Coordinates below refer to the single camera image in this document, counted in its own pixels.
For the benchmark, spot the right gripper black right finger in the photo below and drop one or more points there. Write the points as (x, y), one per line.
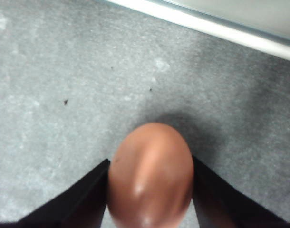
(221, 204)

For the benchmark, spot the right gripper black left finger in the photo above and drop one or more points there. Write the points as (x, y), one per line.
(73, 209)

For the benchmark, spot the brown egg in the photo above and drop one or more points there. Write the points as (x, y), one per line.
(149, 175)

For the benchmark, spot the cream Toshiba toaster oven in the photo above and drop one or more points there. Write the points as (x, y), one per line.
(206, 26)

